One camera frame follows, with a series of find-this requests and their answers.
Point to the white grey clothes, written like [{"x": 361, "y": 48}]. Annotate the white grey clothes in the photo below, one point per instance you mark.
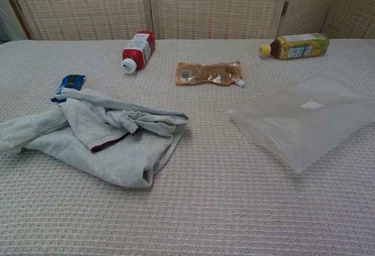
[{"x": 96, "y": 150}]

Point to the translucent plastic bag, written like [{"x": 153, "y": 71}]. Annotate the translucent plastic bag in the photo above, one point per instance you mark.
[{"x": 301, "y": 121}]

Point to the brown spout pouch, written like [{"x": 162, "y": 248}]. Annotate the brown spout pouch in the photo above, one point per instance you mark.
[{"x": 205, "y": 73}]

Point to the red bottle white cap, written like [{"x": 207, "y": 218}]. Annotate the red bottle white cap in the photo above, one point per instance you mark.
[{"x": 140, "y": 49}]

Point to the beige woven tablecloth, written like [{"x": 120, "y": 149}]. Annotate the beige woven tablecloth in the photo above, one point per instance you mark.
[{"x": 187, "y": 218}]

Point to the woven folding screen panel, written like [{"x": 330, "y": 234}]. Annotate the woven folding screen panel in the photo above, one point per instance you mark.
[
  {"x": 357, "y": 4},
  {"x": 82, "y": 4},
  {"x": 216, "y": 4},
  {"x": 307, "y": 1}
]

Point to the blue snack bar wrapper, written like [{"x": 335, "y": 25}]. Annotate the blue snack bar wrapper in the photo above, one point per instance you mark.
[{"x": 71, "y": 82}]

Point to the green tea bottle yellow cap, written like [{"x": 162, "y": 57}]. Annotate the green tea bottle yellow cap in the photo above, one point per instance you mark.
[{"x": 299, "y": 46}]

